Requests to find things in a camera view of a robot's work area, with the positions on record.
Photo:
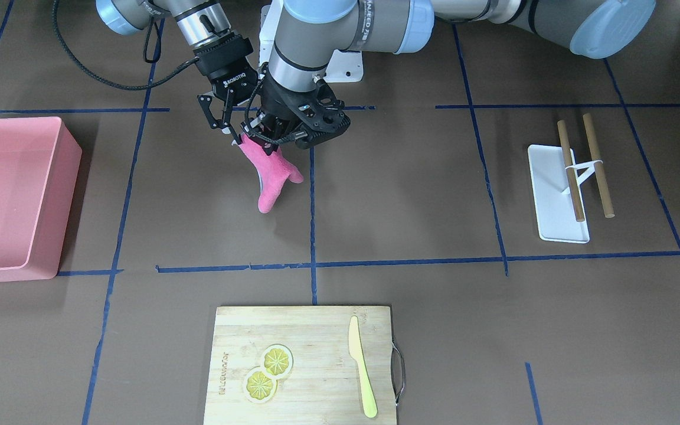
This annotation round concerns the wooden rod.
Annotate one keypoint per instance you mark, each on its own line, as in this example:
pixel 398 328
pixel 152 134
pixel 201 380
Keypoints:
pixel 598 164
pixel 568 159

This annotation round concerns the pink plastic bin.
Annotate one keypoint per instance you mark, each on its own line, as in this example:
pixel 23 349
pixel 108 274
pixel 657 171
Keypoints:
pixel 39 162

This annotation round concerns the white rectangular tray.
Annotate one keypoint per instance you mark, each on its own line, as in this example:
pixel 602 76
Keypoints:
pixel 555 212

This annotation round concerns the yellow plastic knife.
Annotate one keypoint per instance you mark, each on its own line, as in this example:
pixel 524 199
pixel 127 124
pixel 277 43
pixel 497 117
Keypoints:
pixel 355 350

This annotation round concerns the inner wooden rod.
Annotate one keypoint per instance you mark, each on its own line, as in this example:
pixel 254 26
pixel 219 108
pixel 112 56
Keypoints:
pixel 568 159

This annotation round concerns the outer wooden rod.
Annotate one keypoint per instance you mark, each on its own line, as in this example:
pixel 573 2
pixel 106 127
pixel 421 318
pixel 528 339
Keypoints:
pixel 598 164

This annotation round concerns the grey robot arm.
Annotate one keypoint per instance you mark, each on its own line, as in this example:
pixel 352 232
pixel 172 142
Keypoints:
pixel 199 21
pixel 310 31

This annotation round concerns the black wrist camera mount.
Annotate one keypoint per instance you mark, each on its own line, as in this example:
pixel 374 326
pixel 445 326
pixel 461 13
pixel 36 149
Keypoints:
pixel 320 121

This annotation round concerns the pink fleece cloth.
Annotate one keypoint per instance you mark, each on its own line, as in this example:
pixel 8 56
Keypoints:
pixel 273 170

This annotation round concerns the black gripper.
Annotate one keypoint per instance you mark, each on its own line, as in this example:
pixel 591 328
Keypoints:
pixel 226 75
pixel 277 101

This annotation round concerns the bamboo cutting board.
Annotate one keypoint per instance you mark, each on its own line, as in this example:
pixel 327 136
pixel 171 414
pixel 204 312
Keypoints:
pixel 322 387

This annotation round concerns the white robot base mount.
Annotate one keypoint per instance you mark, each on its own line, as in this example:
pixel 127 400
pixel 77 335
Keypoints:
pixel 344 67

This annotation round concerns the white rack bracket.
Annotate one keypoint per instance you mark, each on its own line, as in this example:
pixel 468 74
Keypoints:
pixel 581 172

